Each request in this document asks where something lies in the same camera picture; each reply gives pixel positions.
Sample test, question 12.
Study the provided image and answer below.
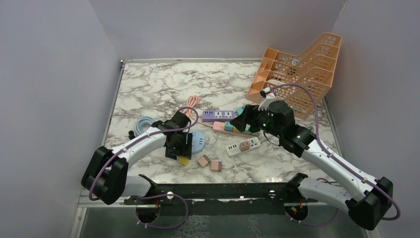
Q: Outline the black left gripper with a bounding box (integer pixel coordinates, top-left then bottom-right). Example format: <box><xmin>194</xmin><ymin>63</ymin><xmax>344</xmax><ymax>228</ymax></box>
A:
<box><xmin>166</xmin><ymin>132</ymin><xmax>192</xmax><ymax>161</ymax></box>

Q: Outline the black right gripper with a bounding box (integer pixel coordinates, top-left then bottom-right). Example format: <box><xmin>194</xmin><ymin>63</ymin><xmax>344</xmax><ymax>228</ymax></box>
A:
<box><xmin>231</xmin><ymin>104</ymin><xmax>283</xmax><ymax>138</ymax></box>

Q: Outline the green plug adapter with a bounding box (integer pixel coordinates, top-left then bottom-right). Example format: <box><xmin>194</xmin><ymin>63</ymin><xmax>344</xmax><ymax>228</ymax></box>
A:
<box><xmin>250</xmin><ymin>131</ymin><xmax>261</xmax><ymax>137</ymax></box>
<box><xmin>242</xmin><ymin>124</ymin><xmax>251</xmax><ymax>135</ymax></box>

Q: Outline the yellow plug adapter front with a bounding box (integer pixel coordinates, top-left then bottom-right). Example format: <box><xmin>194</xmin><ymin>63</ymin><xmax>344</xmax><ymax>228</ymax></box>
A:
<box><xmin>177</xmin><ymin>157</ymin><xmax>191</xmax><ymax>166</ymax></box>

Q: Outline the pink plug adapter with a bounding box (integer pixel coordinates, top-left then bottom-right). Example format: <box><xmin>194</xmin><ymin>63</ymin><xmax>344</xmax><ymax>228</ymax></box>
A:
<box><xmin>197</xmin><ymin>155</ymin><xmax>211</xmax><ymax>168</ymax></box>
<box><xmin>210</xmin><ymin>161</ymin><xmax>222</xmax><ymax>172</ymax></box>
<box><xmin>239</xmin><ymin>140</ymin><xmax>251</xmax><ymax>152</ymax></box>

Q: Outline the dark teal plug adapter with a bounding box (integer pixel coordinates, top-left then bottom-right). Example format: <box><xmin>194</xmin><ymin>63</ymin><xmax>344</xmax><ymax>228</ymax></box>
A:
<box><xmin>224</xmin><ymin>121</ymin><xmax>234</xmax><ymax>131</ymax></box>

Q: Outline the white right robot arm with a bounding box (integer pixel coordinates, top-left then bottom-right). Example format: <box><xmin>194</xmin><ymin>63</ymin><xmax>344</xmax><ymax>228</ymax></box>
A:
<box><xmin>230</xmin><ymin>101</ymin><xmax>393</xmax><ymax>231</ymax></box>

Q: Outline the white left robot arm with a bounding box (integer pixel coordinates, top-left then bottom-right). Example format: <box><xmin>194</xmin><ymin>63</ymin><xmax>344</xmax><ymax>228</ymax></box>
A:
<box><xmin>81</xmin><ymin>111</ymin><xmax>196</xmax><ymax>205</ymax></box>

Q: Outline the round blue power socket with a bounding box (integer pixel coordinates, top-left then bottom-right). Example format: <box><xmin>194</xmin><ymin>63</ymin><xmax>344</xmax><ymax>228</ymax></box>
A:
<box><xmin>192</xmin><ymin>130</ymin><xmax>206</xmax><ymax>154</ymax></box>

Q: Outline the white power strip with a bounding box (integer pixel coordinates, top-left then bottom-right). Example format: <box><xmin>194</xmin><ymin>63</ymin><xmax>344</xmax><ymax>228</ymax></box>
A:
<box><xmin>226</xmin><ymin>137</ymin><xmax>261</xmax><ymax>157</ymax></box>

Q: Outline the pink power strip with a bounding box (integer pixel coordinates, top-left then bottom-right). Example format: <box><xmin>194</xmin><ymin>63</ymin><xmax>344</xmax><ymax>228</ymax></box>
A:
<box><xmin>212</xmin><ymin>121</ymin><xmax>263</xmax><ymax>138</ymax></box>

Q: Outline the purple power strip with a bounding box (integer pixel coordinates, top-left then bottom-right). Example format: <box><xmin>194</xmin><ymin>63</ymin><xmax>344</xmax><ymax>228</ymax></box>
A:
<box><xmin>202</xmin><ymin>110</ymin><xmax>236</xmax><ymax>122</ymax></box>

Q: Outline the small black cylinder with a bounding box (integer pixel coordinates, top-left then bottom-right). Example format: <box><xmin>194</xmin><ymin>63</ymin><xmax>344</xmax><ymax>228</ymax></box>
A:
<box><xmin>128</xmin><ymin>130</ymin><xmax>136</xmax><ymax>140</ymax></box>

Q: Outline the orange plastic file rack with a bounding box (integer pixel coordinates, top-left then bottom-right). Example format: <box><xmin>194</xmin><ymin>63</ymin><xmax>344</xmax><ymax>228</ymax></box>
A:
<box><xmin>246</xmin><ymin>32</ymin><xmax>342</xmax><ymax>120</ymax></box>

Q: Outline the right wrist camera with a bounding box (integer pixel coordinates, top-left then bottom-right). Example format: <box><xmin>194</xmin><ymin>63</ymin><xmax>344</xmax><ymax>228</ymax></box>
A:
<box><xmin>258</xmin><ymin>87</ymin><xmax>277</xmax><ymax>111</ymax></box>

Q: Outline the blue coiled cable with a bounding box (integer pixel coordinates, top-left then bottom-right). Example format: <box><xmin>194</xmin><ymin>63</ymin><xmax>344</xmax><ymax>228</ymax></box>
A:
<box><xmin>134</xmin><ymin>116</ymin><xmax>157</xmax><ymax>134</ymax></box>

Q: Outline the pink cable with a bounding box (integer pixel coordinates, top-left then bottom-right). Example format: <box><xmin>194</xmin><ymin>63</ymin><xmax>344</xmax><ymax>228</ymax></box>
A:
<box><xmin>182</xmin><ymin>95</ymin><xmax>214</xmax><ymax>129</ymax></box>

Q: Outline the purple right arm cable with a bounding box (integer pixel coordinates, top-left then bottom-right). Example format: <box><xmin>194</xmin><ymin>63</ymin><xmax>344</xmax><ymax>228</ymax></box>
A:
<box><xmin>269</xmin><ymin>83</ymin><xmax>402</xmax><ymax>228</ymax></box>

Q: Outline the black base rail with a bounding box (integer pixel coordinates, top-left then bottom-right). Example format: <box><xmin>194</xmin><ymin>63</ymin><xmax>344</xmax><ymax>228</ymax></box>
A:
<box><xmin>124</xmin><ymin>173</ymin><xmax>308</xmax><ymax>216</ymax></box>

